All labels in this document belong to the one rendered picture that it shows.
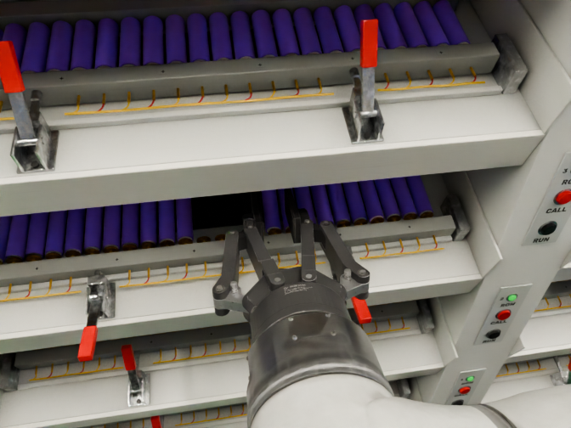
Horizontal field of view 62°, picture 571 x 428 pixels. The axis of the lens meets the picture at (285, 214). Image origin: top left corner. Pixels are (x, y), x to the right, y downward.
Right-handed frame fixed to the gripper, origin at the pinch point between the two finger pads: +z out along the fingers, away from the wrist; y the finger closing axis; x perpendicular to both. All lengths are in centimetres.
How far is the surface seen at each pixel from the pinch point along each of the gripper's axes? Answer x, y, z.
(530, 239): 2.9, -26.8, -5.2
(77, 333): 9.8, 21.8, -3.9
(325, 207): 1.8, -6.4, 4.0
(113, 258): 3.5, 17.6, 0.1
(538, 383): 44, -47, 9
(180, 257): 3.9, 10.5, -0.4
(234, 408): 42.9, 7.3, 10.8
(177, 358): 24.6, 14.1, 5.5
